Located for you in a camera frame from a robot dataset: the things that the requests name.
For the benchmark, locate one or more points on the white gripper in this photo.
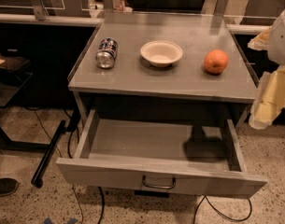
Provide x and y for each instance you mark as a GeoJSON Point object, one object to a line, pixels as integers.
{"type": "Point", "coordinates": [281, 42]}

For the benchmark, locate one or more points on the grey top drawer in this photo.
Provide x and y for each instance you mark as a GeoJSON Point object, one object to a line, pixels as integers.
{"type": "Point", "coordinates": [204, 159]}

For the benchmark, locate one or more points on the grey drawer cabinet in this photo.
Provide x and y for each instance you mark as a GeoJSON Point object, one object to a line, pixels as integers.
{"type": "Point", "coordinates": [182, 56]}

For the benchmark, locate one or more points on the orange fruit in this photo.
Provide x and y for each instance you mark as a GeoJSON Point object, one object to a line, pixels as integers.
{"type": "Point", "coordinates": [216, 61]}

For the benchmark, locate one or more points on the white paper bowl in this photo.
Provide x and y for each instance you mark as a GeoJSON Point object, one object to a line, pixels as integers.
{"type": "Point", "coordinates": [161, 53]}

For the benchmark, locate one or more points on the blue soda can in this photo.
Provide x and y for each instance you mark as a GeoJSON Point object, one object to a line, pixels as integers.
{"type": "Point", "coordinates": [106, 53]}

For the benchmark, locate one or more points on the black metal stand leg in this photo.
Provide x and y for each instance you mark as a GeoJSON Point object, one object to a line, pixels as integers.
{"type": "Point", "coordinates": [42, 166]}

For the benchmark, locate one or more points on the black side table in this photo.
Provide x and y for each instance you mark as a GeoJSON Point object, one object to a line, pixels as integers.
{"type": "Point", "coordinates": [13, 75]}

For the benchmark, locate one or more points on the dark brown shoe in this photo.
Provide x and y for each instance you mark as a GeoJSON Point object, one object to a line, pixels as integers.
{"type": "Point", "coordinates": [8, 186]}

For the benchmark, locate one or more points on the black top drawer handle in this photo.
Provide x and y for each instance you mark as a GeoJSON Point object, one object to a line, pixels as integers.
{"type": "Point", "coordinates": [147, 184]}

